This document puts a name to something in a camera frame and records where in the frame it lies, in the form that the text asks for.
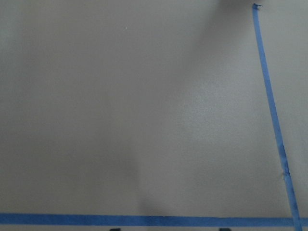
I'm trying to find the brown paper table cover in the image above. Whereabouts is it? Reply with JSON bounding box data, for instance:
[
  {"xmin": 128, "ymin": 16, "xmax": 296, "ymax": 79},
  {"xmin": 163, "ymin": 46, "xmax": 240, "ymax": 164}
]
[{"xmin": 0, "ymin": 0, "xmax": 308, "ymax": 231}]

